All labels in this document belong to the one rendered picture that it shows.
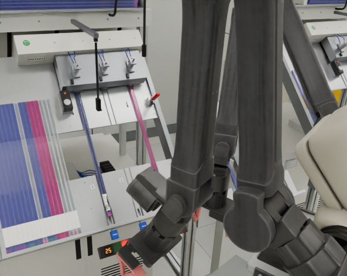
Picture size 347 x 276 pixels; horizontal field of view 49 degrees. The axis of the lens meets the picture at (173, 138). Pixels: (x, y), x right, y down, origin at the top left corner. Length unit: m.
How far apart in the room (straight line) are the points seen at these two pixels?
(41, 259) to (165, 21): 2.27
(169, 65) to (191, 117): 2.93
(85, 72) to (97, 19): 0.22
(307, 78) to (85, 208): 0.85
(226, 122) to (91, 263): 1.17
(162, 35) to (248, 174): 2.91
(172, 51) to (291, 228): 3.01
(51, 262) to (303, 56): 1.35
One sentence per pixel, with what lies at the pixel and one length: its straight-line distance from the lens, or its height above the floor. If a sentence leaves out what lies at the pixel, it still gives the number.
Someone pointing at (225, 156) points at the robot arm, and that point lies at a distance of 0.93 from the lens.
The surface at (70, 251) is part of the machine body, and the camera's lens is 1.83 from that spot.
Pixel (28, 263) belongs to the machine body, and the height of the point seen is 0.39.
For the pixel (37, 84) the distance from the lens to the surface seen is 1.54.
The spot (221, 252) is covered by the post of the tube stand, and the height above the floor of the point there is 0.32.
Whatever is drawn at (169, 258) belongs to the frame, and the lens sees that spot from 1.87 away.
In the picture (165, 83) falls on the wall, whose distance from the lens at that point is 3.55.
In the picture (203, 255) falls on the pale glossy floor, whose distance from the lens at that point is 2.37.
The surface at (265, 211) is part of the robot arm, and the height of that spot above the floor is 1.27.
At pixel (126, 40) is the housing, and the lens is 1.62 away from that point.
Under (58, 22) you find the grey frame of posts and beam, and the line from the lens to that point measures 1.57.
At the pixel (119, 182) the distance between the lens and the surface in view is 1.44.
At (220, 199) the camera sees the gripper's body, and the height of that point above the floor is 1.04.
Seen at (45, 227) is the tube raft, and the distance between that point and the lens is 1.36.
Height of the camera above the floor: 1.59
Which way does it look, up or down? 26 degrees down
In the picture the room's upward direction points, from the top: 3 degrees clockwise
